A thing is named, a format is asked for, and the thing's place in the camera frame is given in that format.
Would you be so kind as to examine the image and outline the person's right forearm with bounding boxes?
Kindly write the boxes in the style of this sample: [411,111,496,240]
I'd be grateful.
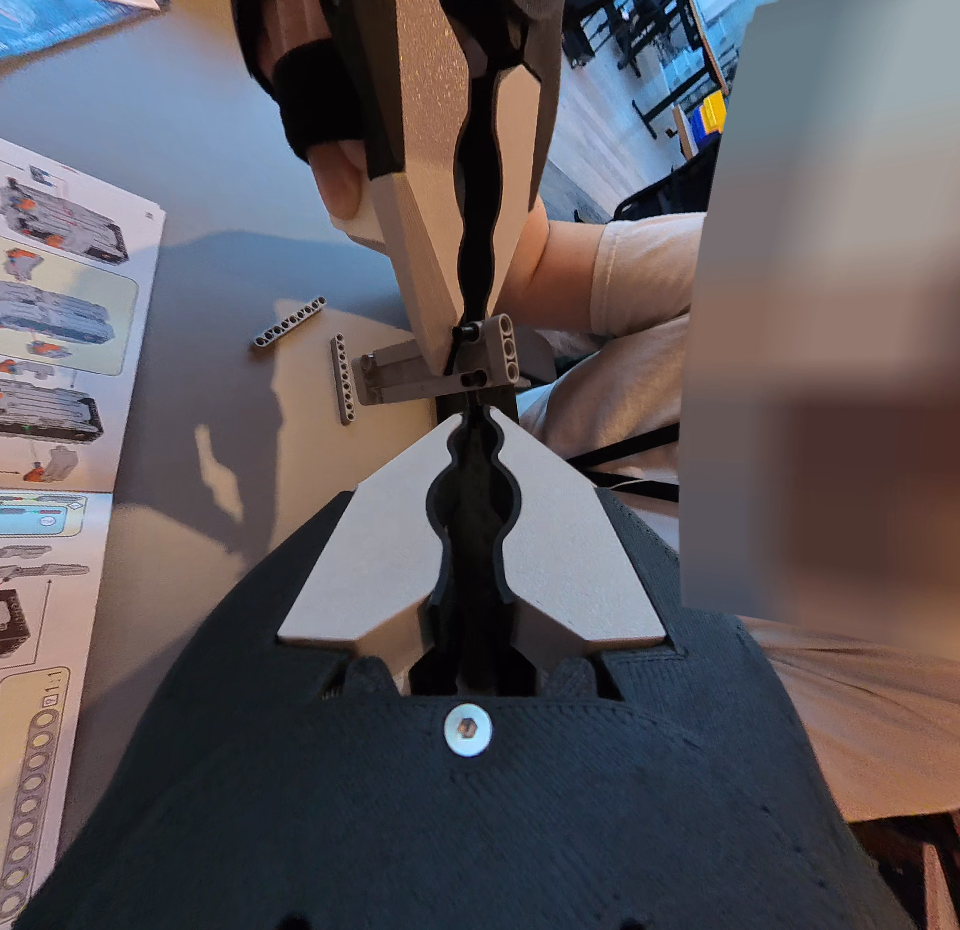
[491,195,605,339]

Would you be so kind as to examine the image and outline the black strap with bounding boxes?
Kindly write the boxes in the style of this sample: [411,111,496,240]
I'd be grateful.
[568,422,682,505]

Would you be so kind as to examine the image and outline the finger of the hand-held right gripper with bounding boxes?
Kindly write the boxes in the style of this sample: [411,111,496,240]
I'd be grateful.
[472,63,545,324]
[369,0,505,376]

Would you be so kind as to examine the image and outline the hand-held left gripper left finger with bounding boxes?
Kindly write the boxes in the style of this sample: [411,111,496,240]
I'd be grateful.
[276,411,481,695]

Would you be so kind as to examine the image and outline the black table frames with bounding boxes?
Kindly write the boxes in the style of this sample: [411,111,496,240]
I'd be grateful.
[562,0,732,147]

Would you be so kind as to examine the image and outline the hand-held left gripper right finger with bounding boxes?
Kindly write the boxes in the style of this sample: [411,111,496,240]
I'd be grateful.
[480,407,670,691]

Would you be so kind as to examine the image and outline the grey technic beam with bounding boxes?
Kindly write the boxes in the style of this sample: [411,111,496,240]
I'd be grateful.
[330,333,358,427]
[251,296,328,348]

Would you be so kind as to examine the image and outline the grey desk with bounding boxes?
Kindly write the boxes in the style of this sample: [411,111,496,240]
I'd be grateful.
[0,0,560,864]

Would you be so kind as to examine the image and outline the person's right hand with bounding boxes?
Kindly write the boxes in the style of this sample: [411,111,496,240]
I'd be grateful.
[251,0,374,225]

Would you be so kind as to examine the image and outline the grey technic beam assembly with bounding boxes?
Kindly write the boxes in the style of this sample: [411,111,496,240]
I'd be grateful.
[352,313,530,408]

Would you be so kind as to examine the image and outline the white instruction booklet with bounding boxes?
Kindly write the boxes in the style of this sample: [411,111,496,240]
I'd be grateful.
[0,136,168,905]

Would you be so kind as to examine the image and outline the blue booklet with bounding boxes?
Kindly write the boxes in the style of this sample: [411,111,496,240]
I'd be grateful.
[0,0,172,63]

